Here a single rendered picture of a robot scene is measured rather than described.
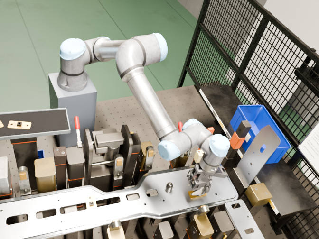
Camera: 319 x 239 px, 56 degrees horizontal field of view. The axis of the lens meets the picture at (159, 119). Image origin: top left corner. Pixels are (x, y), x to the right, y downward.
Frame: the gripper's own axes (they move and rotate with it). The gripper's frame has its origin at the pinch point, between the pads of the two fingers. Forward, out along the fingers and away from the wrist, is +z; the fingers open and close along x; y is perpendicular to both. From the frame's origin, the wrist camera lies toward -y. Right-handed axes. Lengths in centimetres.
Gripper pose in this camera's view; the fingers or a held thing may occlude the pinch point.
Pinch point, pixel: (198, 191)
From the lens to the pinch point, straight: 139.4
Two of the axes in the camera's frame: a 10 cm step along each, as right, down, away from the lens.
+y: -9.3, 0.9, -3.7
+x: 3.2, 7.1, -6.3
